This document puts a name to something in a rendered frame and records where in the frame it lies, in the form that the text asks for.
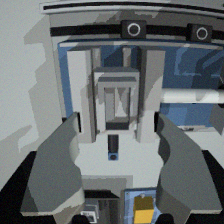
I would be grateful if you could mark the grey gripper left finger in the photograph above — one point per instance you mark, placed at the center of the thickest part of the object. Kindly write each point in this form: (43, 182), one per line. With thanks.
(47, 186)

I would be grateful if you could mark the yellow block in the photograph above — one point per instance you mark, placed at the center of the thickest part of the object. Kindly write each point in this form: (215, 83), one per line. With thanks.
(143, 209)

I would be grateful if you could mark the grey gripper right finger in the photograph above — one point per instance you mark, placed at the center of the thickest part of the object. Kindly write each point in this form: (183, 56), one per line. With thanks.
(191, 183)

